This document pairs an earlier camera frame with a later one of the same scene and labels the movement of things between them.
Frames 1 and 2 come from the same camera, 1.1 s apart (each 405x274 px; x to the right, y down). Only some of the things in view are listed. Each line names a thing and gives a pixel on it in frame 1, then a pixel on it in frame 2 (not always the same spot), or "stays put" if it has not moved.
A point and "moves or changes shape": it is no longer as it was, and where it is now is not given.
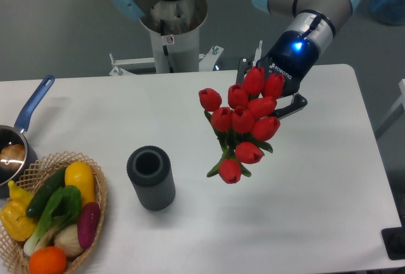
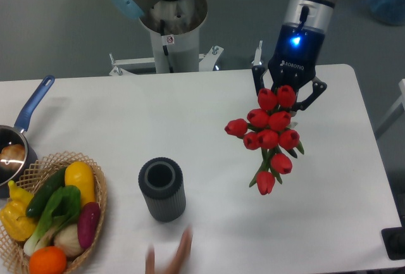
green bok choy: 62,210 stays put
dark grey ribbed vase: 149,169 moves or changes shape
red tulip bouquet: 245,125 → 269,128
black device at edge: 393,239 stays put
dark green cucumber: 45,192 stays put
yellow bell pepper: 14,219 stays put
